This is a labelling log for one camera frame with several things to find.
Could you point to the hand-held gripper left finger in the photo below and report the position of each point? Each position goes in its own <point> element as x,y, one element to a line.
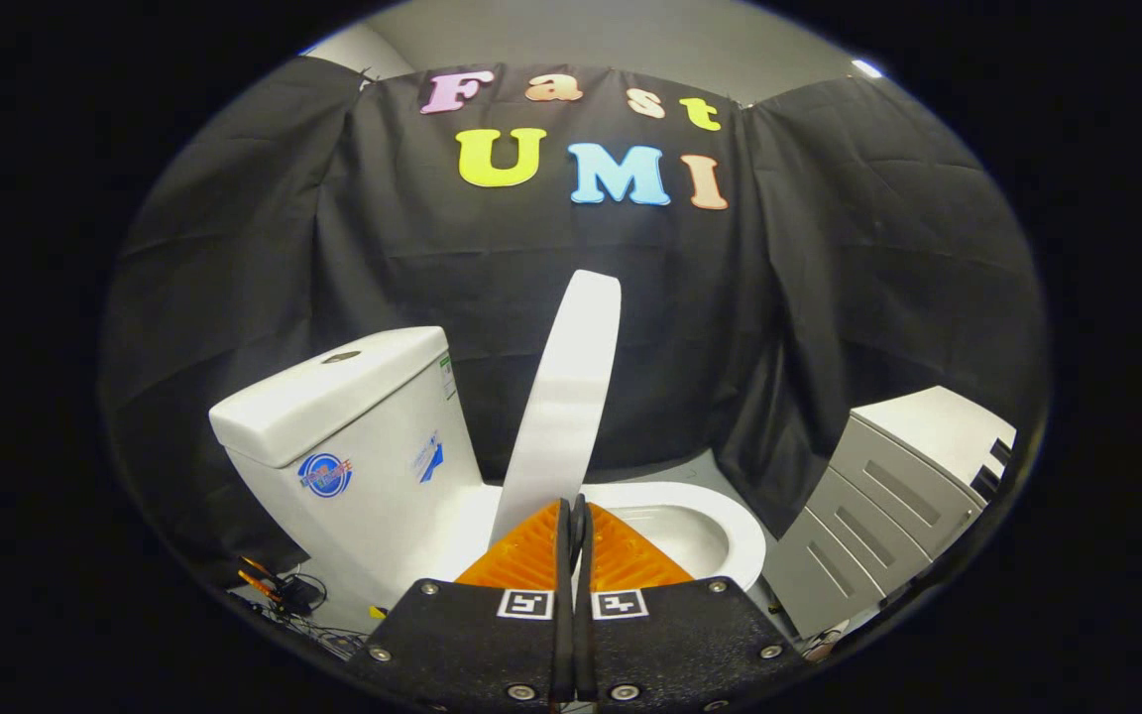
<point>472,645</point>

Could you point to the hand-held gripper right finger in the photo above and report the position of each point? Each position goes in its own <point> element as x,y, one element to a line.
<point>680,645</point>

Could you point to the white toilet lid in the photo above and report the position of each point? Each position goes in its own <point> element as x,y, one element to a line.
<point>566,397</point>

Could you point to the white toilet tank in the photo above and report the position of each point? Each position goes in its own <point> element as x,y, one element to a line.
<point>363,476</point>

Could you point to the grey cabinet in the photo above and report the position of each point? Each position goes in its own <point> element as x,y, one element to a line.
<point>878,496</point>

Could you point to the black backdrop cloth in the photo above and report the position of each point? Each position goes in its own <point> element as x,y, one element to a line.
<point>432,268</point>

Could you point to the small ceiling light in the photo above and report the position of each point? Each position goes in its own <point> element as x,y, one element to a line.
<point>866,68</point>

